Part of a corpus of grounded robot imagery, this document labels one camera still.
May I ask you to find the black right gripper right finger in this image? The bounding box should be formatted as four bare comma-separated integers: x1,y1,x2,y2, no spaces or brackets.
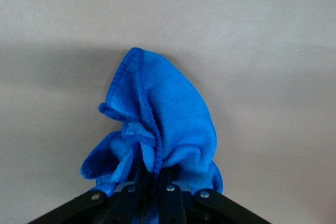
156,168,275,224

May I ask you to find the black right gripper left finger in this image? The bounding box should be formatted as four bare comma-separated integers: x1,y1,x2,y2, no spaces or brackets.
27,171,148,224

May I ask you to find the blue microfiber cloth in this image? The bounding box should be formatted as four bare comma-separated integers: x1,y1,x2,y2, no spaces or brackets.
80,47,224,224

